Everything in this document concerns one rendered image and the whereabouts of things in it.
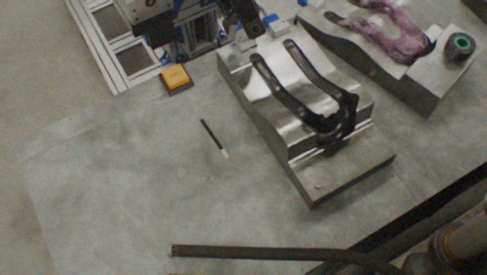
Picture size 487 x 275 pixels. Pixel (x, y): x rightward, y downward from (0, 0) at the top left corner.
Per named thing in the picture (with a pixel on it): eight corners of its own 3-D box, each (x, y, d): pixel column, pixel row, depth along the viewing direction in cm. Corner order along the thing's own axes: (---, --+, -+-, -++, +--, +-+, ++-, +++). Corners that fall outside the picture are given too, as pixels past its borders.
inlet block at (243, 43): (218, 19, 132) (216, 9, 127) (233, 11, 132) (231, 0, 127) (241, 52, 128) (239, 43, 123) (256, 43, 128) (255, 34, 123)
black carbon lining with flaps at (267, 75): (245, 61, 129) (245, 39, 120) (293, 39, 132) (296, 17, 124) (314, 158, 114) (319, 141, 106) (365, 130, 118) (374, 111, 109)
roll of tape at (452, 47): (438, 49, 125) (443, 41, 122) (454, 35, 128) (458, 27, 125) (461, 66, 122) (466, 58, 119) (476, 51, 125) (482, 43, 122)
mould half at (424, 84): (293, 25, 144) (296, 1, 134) (342, -15, 153) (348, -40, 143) (426, 119, 127) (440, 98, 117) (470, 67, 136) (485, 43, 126)
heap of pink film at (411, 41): (332, 26, 136) (336, 8, 129) (365, -4, 142) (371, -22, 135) (403, 75, 127) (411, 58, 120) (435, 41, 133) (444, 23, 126)
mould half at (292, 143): (217, 69, 136) (215, 39, 124) (291, 36, 142) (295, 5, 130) (310, 210, 115) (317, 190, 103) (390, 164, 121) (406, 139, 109)
